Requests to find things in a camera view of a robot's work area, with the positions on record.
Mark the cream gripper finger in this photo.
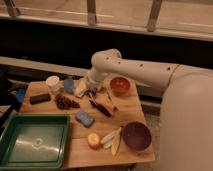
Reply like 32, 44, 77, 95
74, 79, 87, 98

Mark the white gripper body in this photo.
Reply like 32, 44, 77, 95
85, 68, 106, 90

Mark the orange carrot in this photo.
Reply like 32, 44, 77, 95
98, 103, 115, 117

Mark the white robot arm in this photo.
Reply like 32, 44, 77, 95
83, 49, 213, 171

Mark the orange bowl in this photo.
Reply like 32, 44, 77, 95
110, 77, 130, 96

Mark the purple bowl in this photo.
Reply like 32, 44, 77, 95
122, 121, 152, 152

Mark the blue cup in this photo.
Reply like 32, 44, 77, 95
63, 78, 74, 93

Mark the bunch of dark grapes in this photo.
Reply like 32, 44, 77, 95
55, 94, 80, 110

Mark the white cup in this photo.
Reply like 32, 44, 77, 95
45, 75, 61, 94

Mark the blue sponge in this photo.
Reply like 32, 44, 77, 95
75, 110, 95, 128

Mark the metal spoon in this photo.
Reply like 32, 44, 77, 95
106, 89, 118, 111

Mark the black rectangular block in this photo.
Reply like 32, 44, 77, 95
30, 93, 51, 105

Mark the wooden board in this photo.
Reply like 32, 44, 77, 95
20, 80, 155, 169

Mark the orange apple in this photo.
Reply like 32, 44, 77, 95
87, 133, 100, 149

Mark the peeled banana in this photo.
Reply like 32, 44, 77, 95
101, 127, 122, 156

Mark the green plastic tray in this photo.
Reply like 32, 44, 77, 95
0, 115, 70, 170

